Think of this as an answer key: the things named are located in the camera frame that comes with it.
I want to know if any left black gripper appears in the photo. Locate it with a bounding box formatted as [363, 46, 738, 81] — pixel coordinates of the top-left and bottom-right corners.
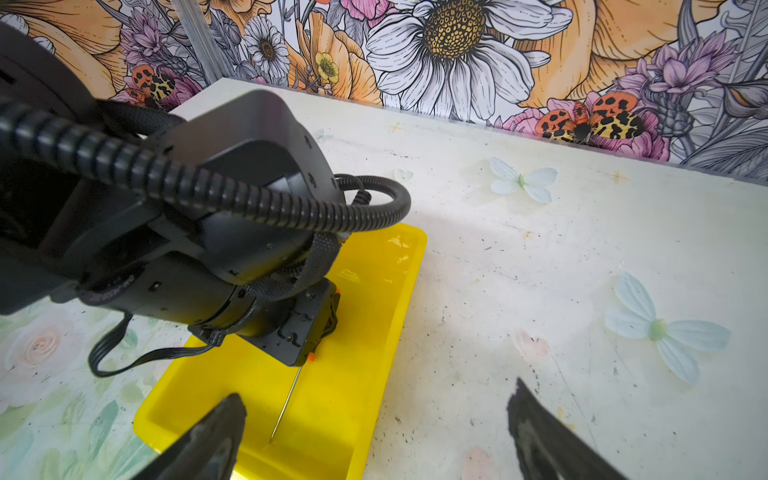
[188, 279, 341, 367]

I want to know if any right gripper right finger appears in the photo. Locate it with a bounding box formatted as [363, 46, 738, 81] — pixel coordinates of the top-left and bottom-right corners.
[507, 379, 624, 480]

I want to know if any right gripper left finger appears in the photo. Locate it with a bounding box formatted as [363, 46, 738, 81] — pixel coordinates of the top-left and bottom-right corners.
[133, 393, 247, 480]

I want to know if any orange black screwdriver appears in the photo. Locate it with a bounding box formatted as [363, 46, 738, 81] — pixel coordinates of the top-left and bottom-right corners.
[268, 287, 343, 444]

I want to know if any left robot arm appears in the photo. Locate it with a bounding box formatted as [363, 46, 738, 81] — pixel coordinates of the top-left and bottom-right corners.
[1, 25, 345, 366]

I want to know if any yellow plastic bin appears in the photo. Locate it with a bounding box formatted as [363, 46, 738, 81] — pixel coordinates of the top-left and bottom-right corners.
[133, 224, 427, 479]

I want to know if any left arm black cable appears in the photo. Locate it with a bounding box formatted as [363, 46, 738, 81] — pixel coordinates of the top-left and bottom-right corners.
[0, 95, 413, 379]

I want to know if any left aluminium corner post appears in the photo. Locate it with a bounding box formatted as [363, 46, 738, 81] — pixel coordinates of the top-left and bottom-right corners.
[171, 0, 232, 84]

